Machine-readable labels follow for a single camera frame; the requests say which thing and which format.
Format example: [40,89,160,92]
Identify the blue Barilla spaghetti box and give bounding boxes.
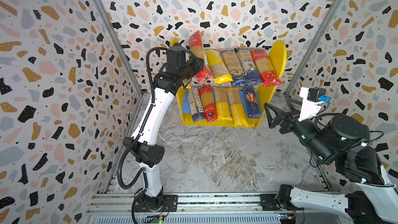
[243,84,261,119]

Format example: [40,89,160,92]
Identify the red yellow spaghetti bag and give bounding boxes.
[199,85,218,122]

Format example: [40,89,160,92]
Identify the blue portrait spaghetti bag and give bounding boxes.
[237,48,263,85]

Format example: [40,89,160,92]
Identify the clear label spaghetti bag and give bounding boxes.
[187,88,206,123]

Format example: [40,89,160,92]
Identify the blue yellow spaghetti bag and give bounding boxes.
[221,49,247,88]

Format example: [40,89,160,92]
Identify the yellow Pastatime bag large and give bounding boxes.
[213,87,233,121]

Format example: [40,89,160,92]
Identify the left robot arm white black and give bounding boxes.
[117,43,204,211]

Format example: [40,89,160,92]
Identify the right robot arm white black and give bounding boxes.
[264,99,398,224]

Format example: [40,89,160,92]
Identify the yellow shelf pink blue boards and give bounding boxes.
[168,37,288,128]

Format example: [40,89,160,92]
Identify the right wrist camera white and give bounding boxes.
[298,87,330,122]

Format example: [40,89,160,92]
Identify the left black corrugated cable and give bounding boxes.
[117,46,170,224]

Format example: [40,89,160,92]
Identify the metal base rail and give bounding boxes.
[85,192,350,224]

